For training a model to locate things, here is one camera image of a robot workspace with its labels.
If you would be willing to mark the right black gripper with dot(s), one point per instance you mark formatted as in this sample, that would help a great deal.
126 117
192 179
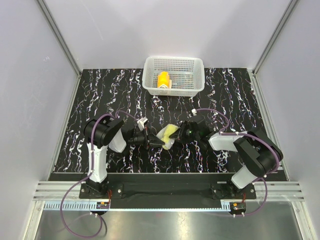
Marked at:
179 134

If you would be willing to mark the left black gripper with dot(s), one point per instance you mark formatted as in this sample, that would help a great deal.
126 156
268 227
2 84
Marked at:
153 141

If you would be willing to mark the grey towel yellow frog print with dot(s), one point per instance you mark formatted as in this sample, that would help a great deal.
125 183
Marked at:
165 135

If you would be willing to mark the grey and orange towel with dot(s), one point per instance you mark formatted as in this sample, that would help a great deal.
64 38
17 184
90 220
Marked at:
163 80

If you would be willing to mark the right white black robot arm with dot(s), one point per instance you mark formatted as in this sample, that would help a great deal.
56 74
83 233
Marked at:
259 154

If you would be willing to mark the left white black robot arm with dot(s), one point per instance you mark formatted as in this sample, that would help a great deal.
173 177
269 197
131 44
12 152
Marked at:
107 133

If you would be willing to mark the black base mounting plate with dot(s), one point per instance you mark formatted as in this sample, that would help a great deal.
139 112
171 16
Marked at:
169 189

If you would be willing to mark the white plastic mesh basket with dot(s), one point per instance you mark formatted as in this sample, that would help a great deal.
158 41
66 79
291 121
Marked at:
187 75

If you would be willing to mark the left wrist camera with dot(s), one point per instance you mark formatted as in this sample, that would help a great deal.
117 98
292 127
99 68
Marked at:
141 123

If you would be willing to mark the white slotted cable duct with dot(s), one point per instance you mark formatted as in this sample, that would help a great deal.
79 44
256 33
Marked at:
99 206

